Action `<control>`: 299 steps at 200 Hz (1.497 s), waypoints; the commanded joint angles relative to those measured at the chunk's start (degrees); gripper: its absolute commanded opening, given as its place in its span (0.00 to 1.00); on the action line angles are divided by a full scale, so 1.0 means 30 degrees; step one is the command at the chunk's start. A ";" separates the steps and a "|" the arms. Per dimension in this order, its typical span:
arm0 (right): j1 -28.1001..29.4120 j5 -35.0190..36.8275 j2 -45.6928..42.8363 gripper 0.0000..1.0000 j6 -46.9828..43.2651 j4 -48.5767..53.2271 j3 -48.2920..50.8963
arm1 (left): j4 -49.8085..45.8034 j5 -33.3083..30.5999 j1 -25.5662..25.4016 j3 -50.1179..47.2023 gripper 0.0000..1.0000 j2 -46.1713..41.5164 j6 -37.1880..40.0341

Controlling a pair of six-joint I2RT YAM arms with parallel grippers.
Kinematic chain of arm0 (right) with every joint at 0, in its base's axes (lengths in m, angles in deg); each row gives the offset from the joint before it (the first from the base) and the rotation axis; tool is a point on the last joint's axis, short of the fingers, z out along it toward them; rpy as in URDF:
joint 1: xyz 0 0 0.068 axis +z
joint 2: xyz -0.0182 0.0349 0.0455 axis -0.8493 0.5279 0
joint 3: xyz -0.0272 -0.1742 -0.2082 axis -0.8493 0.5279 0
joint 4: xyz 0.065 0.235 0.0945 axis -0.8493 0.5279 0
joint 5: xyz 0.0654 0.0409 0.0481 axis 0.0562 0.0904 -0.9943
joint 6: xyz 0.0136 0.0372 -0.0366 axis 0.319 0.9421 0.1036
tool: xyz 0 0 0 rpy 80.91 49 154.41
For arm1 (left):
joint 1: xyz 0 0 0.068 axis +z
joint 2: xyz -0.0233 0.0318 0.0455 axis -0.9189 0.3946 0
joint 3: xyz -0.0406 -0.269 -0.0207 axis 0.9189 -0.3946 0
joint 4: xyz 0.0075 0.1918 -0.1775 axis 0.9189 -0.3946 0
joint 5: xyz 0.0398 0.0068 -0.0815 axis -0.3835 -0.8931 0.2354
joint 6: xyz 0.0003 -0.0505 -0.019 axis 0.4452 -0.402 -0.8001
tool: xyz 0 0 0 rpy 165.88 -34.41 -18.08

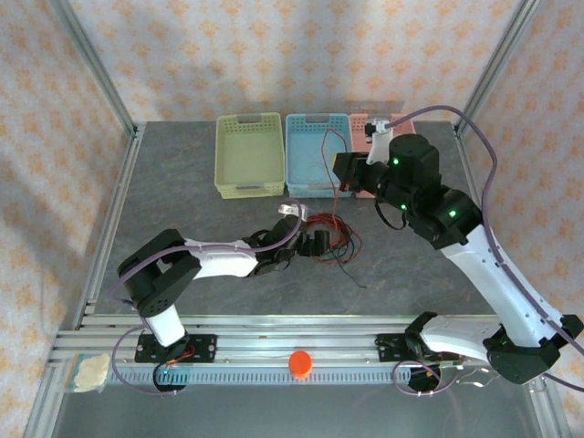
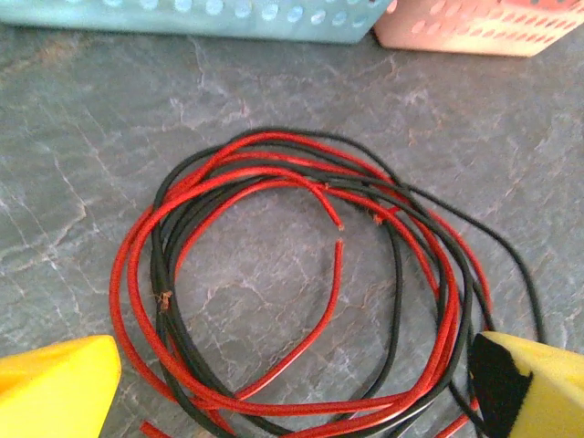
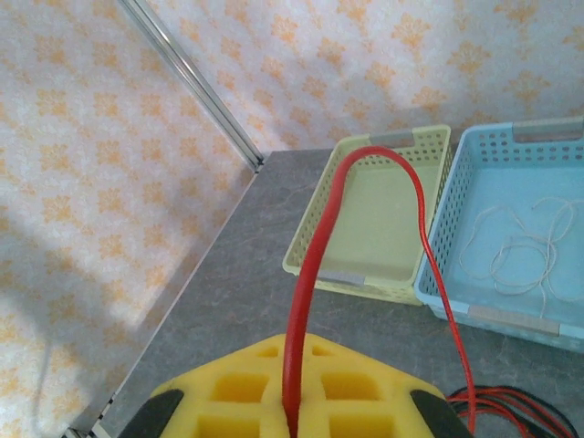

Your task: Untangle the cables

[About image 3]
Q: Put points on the blue plastic basket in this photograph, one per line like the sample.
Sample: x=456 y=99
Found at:
x=502 y=191

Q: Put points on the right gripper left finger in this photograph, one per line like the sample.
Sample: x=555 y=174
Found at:
x=205 y=420

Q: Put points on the green plastic basket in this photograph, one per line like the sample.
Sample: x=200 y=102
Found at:
x=378 y=219

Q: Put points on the aluminium frame post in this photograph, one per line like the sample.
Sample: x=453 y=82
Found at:
x=189 y=77

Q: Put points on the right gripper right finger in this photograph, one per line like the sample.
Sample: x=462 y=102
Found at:
x=388 y=420

